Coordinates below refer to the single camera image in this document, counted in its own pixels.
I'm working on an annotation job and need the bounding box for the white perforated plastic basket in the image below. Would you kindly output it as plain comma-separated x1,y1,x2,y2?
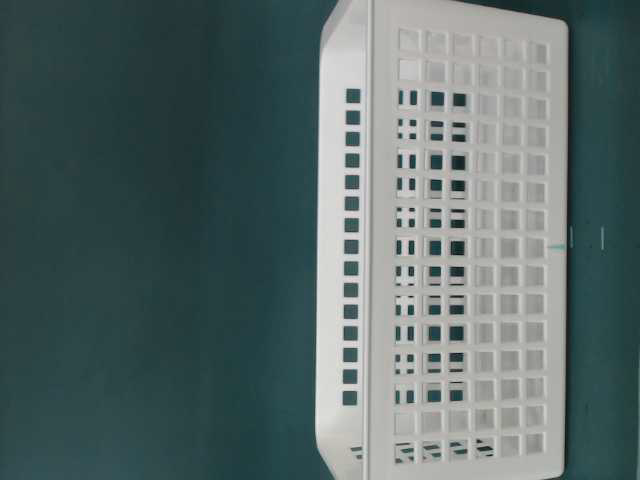
315,1,569,479

